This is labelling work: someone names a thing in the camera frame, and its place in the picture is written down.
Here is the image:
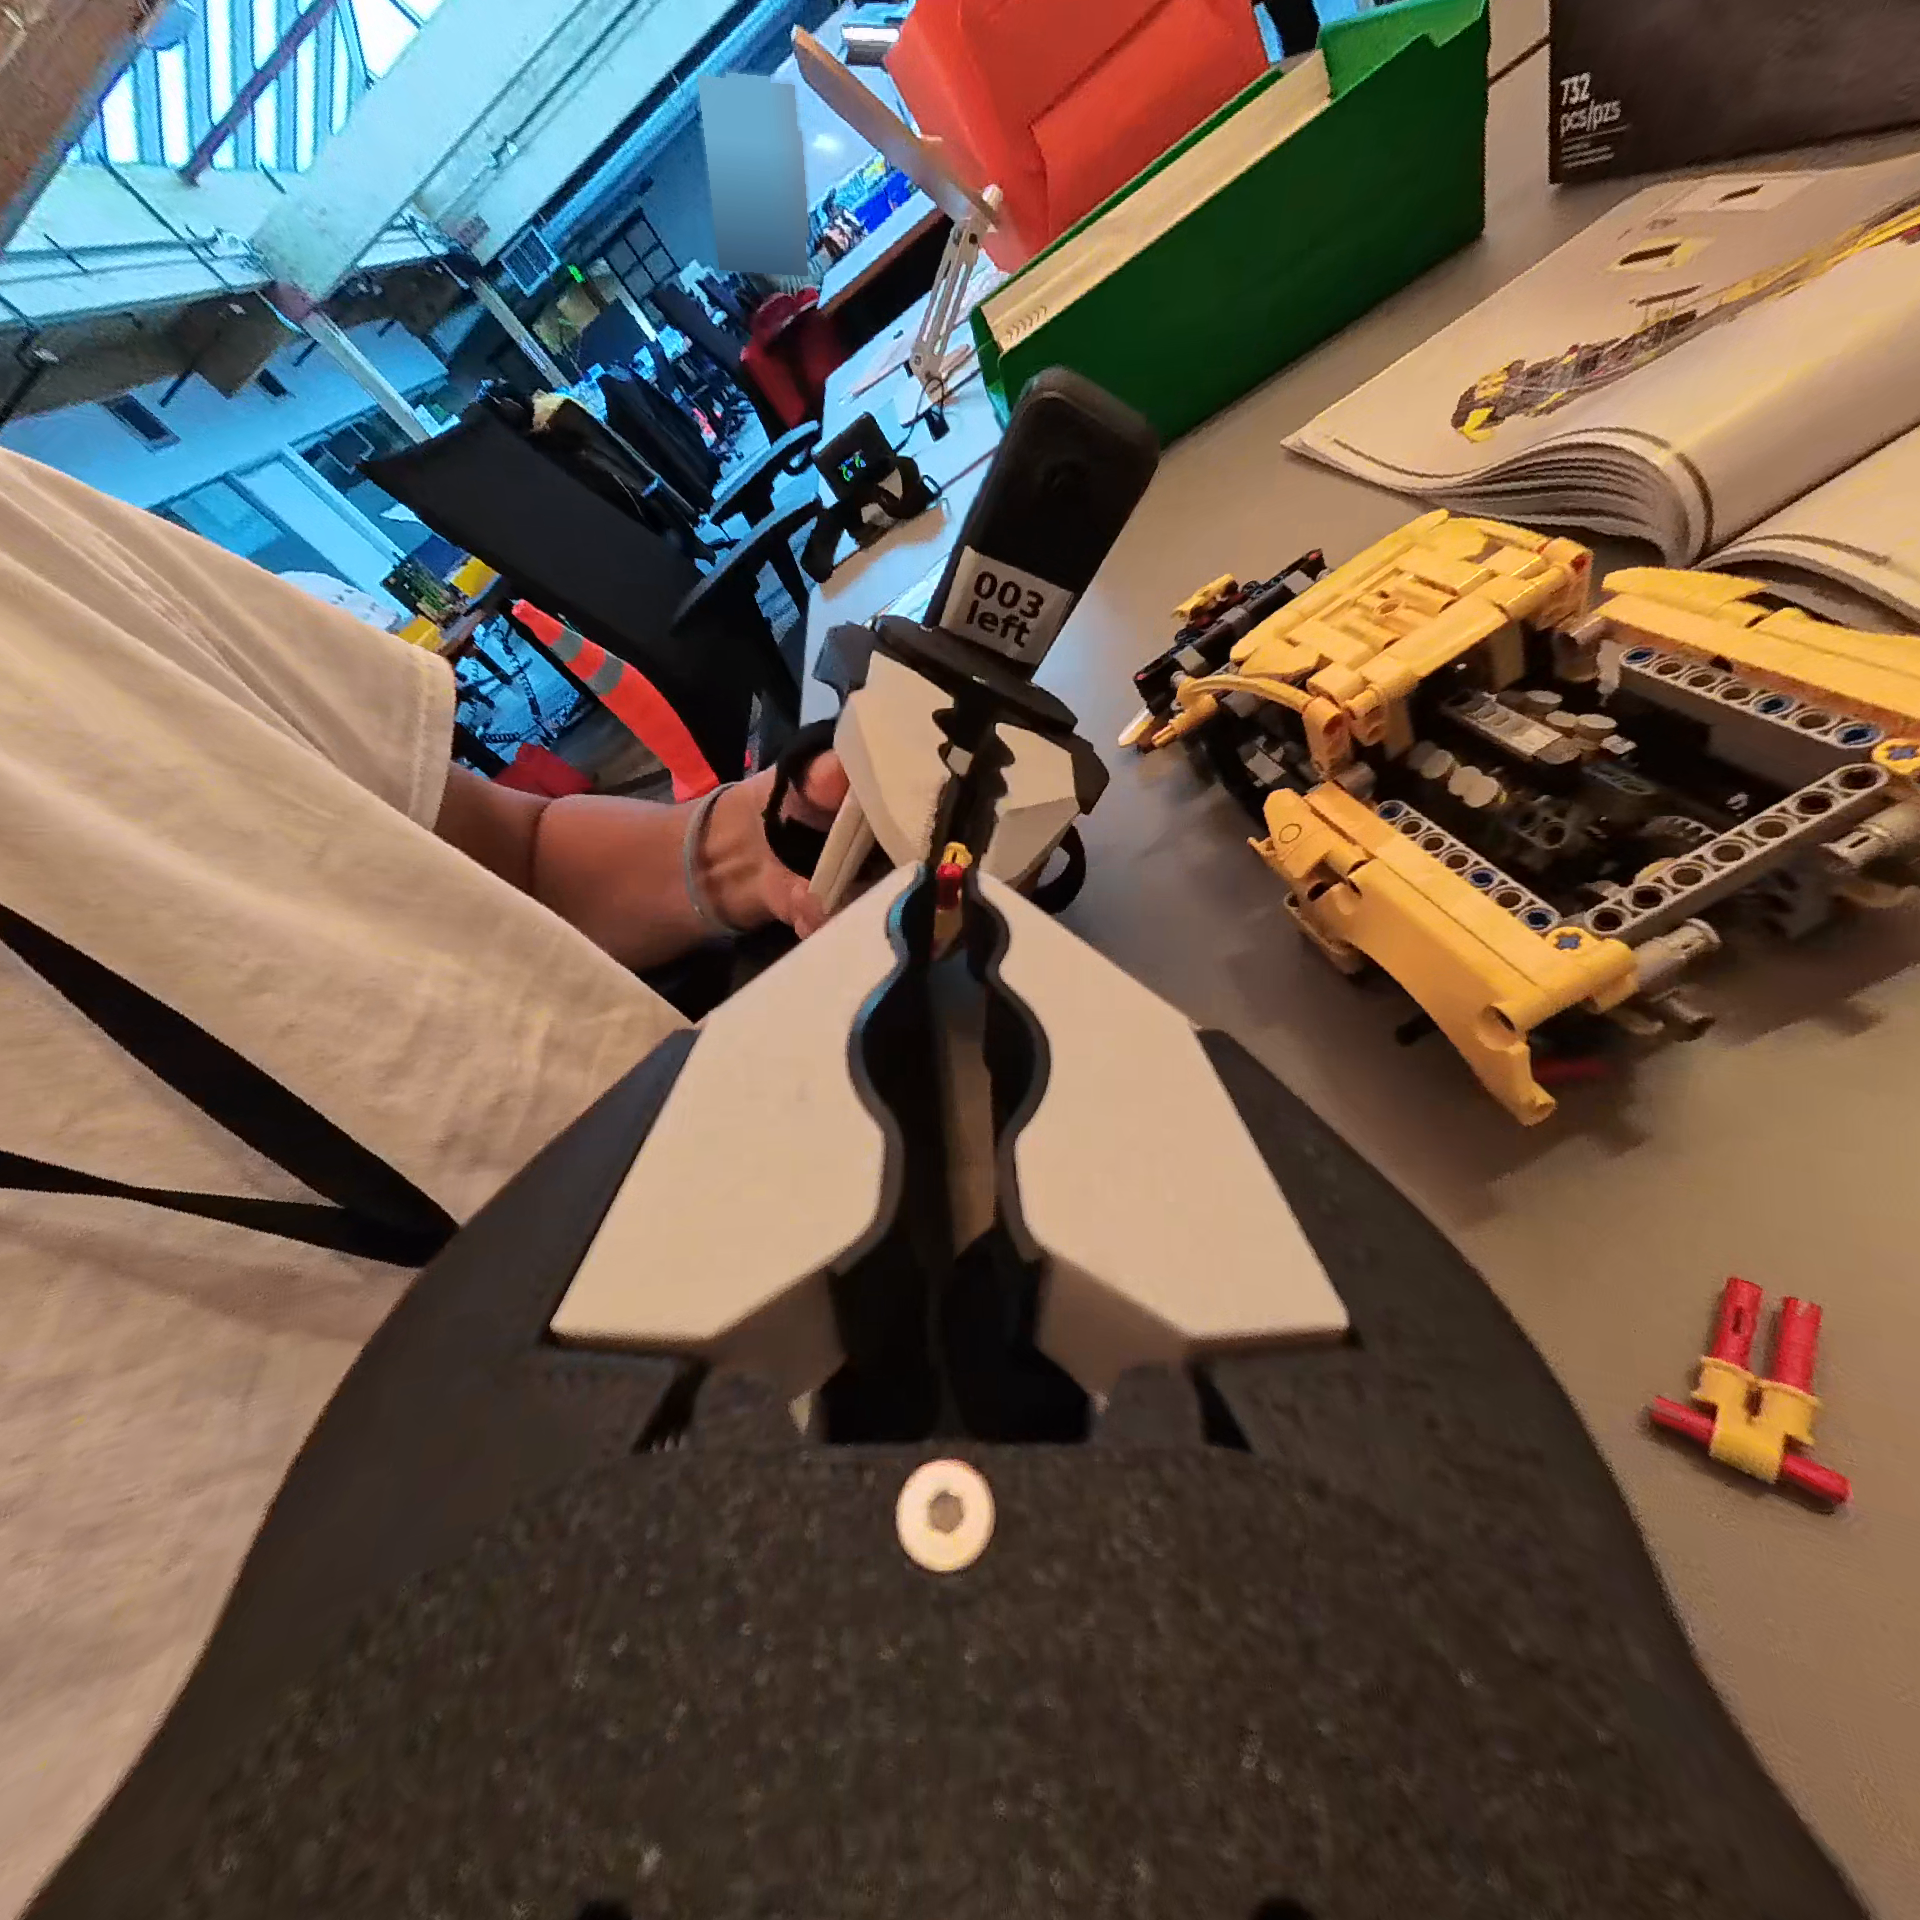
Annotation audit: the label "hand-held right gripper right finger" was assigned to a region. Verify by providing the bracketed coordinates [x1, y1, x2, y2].
[933, 872, 1351, 1445]

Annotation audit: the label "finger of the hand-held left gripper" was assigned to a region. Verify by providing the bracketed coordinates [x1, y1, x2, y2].
[832, 663, 962, 872]
[981, 733, 1086, 889]

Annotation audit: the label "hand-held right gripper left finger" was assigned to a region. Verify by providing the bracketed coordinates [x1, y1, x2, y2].
[553, 859, 933, 1445]

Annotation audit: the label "yellow brick toy car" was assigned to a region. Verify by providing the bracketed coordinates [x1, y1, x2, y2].
[1114, 507, 1920, 1132]

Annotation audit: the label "person's left hand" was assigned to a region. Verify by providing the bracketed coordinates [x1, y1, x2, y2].
[697, 746, 861, 940]

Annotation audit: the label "black device with display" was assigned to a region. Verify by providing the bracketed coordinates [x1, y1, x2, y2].
[805, 421, 933, 578]

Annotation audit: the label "blue wristband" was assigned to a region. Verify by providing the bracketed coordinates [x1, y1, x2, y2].
[682, 782, 747, 940]

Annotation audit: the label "orange traffic cone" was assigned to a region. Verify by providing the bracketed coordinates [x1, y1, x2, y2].
[511, 604, 727, 805]

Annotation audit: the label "red office chair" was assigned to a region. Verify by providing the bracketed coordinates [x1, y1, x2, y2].
[743, 296, 840, 434]

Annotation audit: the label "green plastic bin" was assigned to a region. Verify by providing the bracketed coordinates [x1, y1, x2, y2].
[962, 0, 1495, 444]

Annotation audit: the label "orange container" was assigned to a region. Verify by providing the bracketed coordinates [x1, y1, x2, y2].
[881, 0, 1274, 271]

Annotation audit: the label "black office chair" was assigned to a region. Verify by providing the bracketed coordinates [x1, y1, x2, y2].
[366, 407, 843, 782]

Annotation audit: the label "open instruction booklet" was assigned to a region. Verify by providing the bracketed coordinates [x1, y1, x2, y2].
[1274, 156, 1920, 633]

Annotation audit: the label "toy car set box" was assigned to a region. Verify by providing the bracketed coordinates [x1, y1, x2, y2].
[1543, 0, 1920, 189]

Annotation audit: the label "black shoulder strap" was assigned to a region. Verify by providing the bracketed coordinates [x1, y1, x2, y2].
[0, 910, 457, 1272]

